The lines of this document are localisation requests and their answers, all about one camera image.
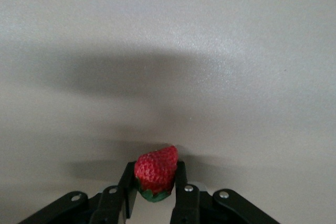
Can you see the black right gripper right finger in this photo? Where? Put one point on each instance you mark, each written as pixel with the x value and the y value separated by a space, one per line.
pixel 189 205

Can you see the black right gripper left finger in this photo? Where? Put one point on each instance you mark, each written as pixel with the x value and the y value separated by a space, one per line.
pixel 110 205

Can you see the brown table mat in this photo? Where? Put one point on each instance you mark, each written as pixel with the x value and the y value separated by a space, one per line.
pixel 168 37

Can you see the red strawberry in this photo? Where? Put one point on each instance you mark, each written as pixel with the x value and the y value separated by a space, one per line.
pixel 157 171

